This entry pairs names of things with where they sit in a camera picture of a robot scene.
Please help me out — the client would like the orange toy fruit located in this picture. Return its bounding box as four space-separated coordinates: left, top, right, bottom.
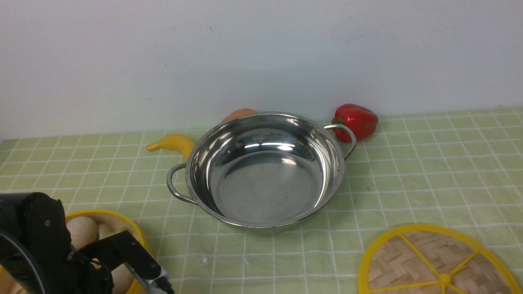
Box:
221 108 257 123

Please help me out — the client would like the green crescent dumpling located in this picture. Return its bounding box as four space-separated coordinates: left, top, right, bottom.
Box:
98 224 115 240

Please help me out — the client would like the stainless steel pot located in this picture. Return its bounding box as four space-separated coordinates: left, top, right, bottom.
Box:
166 112 357 229

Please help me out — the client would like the white round bun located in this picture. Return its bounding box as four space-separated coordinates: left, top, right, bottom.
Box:
111 264 134 294
67 216 98 250

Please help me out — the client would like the yellow rimmed bamboo steamer basket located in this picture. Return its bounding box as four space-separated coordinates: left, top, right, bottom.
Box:
0 209 152 294

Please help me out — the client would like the yellow toy banana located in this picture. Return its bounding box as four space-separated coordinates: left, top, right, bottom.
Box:
145 134 195 161

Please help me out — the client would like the red toy bell pepper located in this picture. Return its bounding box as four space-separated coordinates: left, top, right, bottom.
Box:
332 104 379 142

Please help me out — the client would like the yellow rimmed woven steamer lid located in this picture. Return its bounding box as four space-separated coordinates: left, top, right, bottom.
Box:
357 224 522 294

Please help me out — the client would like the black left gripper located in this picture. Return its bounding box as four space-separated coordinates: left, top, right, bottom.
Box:
0 192 175 294

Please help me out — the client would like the green checkered tablecloth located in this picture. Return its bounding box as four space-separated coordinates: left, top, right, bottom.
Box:
0 109 523 294

